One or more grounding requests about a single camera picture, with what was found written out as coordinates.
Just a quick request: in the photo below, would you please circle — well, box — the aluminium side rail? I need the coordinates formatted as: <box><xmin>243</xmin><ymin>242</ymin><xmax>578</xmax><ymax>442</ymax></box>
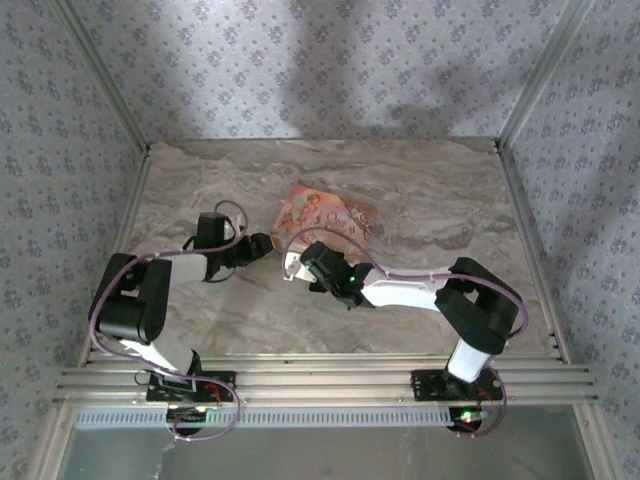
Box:
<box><xmin>494</xmin><ymin>144</ymin><xmax>571</xmax><ymax>364</ymax></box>

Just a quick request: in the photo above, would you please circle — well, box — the thin red wire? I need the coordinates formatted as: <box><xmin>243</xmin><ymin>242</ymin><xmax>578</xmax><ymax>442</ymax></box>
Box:
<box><xmin>474</xmin><ymin>384</ymin><xmax>496</xmax><ymax>414</ymax></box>
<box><xmin>192</xmin><ymin>377</ymin><xmax>234</xmax><ymax>404</ymax></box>

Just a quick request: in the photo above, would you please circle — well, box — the grey slotted cable duct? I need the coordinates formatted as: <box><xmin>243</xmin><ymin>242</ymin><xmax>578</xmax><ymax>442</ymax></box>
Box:
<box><xmin>73</xmin><ymin>405</ymin><xmax>501</xmax><ymax>432</ymax></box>

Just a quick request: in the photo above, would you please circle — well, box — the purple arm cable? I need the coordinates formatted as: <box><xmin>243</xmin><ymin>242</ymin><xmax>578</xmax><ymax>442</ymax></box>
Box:
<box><xmin>87</xmin><ymin>199</ymin><xmax>251</xmax><ymax>442</ymax></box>
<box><xmin>281</xmin><ymin>227</ymin><xmax>531</xmax><ymax>440</ymax></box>

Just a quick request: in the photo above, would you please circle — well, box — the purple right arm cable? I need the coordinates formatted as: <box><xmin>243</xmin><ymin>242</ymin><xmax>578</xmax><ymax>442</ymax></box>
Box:
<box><xmin>281</xmin><ymin>227</ymin><xmax>531</xmax><ymax>440</ymax></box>

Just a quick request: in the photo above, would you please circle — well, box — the green lit controller board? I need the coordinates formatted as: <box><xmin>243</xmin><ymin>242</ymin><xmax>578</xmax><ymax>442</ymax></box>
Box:
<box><xmin>449</xmin><ymin>407</ymin><xmax>491</xmax><ymax>437</ymax></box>
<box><xmin>167</xmin><ymin>405</ymin><xmax>214</xmax><ymax>436</ymax></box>

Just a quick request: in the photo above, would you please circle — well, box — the aluminium frame post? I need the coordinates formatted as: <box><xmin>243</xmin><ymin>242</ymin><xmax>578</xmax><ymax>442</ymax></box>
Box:
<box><xmin>497</xmin><ymin>0</ymin><xmax>599</xmax><ymax>149</ymax></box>
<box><xmin>52</xmin><ymin>0</ymin><xmax>153</xmax><ymax>151</ymax></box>

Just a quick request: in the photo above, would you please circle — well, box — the aluminium front rail beam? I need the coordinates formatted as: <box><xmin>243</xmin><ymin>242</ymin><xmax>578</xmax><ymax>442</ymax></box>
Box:
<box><xmin>53</xmin><ymin>351</ymin><xmax>600</xmax><ymax>407</ymax></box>

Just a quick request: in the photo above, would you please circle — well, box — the pink floral printed pouch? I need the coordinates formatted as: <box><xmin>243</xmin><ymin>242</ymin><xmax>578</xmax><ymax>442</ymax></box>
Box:
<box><xmin>272</xmin><ymin>183</ymin><xmax>379</xmax><ymax>264</ymax></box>

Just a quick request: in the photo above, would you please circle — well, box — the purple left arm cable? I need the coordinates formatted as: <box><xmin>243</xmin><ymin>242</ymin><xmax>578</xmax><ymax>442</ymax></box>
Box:
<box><xmin>87</xmin><ymin>199</ymin><xmax>251</xmax><ymax>442</ymax></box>

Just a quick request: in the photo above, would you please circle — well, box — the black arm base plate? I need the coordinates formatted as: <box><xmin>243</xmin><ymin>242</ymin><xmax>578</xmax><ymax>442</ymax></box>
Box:
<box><xmin>143</xmin><ymin>368</ymin><xmax>237</xmax><ymax>404</ymax></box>
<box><xmin>409</xmin><ymin>368</ymin><xmax>495</xmax><ymax>403</ymax></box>

